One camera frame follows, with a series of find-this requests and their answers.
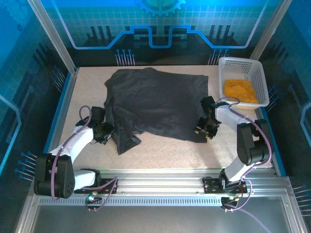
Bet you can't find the dark grey t-shirt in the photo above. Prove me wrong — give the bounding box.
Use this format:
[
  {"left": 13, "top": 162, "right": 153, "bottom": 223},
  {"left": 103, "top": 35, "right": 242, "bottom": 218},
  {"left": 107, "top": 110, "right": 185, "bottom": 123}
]
[{"left": 104, "top": 67, "right": 209, "bottom": 156}]

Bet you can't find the orange t-shirt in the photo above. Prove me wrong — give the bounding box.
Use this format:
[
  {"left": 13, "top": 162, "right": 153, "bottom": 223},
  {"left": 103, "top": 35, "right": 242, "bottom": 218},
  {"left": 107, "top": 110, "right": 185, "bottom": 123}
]
[{"left": 223, "top": 79, "right": 259, "bottom": 104}]

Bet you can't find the small LED circuit board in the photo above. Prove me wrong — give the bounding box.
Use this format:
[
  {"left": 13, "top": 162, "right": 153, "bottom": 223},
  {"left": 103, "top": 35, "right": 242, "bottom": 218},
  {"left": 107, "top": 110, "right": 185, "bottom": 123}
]
[
  {"left": 220, "top": 195, "right": 240, "bottom": 207},
  {"left": 85, "top": 193, "right": 103, "bottom": 204}
]

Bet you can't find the white perforated plastic basket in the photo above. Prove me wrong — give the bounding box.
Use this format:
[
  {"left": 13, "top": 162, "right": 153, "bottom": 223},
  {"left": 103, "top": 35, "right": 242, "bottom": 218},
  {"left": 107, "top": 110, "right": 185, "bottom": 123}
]
[{"left": 218, "top": 56, "right": 270, "bottom": 108}]

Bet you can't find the blue table edge strip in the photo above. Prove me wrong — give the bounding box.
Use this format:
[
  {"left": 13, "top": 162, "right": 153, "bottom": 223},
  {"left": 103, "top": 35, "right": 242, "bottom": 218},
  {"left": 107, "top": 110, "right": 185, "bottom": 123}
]
[{"left": 260, "top": 106, "right": 287, "bottom": 177}]

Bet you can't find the slotted aluminium strip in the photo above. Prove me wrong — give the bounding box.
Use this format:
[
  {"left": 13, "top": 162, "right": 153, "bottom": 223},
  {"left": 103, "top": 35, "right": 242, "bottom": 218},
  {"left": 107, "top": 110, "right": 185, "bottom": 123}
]
[{"left": 37, "top": 196, "right": 224, "bottom": 207}]

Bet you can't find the grey metal panel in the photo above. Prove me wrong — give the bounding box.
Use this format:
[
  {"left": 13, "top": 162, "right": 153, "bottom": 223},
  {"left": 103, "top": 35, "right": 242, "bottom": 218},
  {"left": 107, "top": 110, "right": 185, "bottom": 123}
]
[{"left": 29, "top": 197, "right": 296, "bottom": 233}]

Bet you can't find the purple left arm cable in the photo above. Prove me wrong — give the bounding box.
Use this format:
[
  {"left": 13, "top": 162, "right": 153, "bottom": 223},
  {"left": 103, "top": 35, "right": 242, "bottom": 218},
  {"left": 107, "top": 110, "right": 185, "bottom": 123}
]
[{"left": 51, "top": 105, "right": 119, "bottom": 212}]

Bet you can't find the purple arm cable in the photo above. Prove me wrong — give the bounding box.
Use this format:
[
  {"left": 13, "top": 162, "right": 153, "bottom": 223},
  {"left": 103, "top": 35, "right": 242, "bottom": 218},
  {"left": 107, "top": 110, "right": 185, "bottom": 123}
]
[
  {"left": 51, "top": 105, "right": 119, "bottom": 212},
  {"left": 217, "top": 96, "right": 274, "bottom": 233}
]

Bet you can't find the aluminium side rail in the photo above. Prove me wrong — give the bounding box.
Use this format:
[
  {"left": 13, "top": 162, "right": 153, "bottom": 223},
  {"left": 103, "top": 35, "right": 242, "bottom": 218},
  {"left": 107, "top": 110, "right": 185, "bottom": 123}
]
[
  {"left": 48, "top": 67, "right": 80, "bottom": 156},
  {"left": 256, "top": 108, "right": 281, "bottom": 176}
]

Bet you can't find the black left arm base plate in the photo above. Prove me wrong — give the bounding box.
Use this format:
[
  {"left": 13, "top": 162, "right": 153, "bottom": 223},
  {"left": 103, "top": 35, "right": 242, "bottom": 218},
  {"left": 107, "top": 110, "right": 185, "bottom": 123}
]
[{"left": 74, "top": 169, "right": 119, "bottom": 195}]

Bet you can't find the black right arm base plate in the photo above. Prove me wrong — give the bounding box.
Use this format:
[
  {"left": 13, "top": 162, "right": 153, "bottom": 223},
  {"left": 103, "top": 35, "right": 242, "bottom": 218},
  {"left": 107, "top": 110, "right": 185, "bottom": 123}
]
[{"left": 203, "top": 177, "right": 248, "bottom": 195}]

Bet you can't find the aluminium mounting rail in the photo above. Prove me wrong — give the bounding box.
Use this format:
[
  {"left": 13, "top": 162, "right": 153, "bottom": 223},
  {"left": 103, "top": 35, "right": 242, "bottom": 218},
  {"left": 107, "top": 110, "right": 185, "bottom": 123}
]
[{"left": 34, "top": 168, "right": 291, "bottom": 196}]

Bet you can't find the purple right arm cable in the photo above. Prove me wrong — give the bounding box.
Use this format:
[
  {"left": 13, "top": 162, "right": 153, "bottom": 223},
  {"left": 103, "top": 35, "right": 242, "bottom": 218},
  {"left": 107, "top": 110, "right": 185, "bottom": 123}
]
[{"left": 217, "top": 96, "right": 274, "bottom": 233}]

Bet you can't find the aluminium frame post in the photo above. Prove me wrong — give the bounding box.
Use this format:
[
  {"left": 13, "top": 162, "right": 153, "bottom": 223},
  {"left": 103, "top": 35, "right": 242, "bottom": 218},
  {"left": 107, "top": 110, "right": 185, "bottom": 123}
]
[
  {"left": 26, "top": 0, "right": 80, "bottom": 75},
  {"left": 249, "top": 0, "right": 294, "bottom": 61}
]

